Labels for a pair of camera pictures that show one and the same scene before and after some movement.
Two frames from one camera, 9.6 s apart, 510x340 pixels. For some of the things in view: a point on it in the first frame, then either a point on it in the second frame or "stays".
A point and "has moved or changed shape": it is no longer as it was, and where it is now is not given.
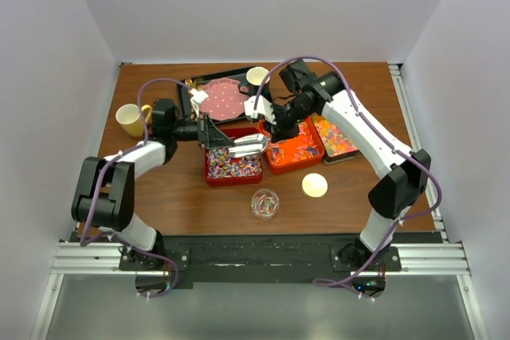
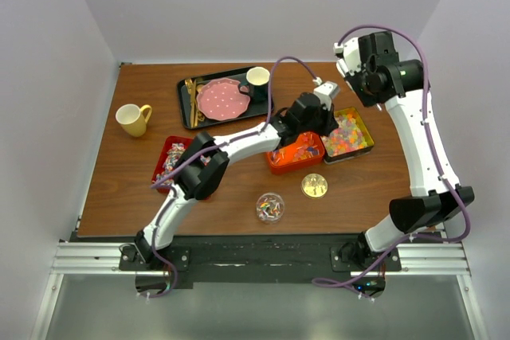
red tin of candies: (222, 170) to (170, 157)
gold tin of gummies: (337, 146) stays
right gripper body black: (288, 116) to (359, 82)
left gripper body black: (201, 131) to (319, 123)
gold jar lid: (314, 185) stays
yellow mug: (128, 116) stays
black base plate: (267, 259) stays
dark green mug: (254, 79) stays
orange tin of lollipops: (289, 155) stays
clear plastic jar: (264, 203) has moved or changed shape
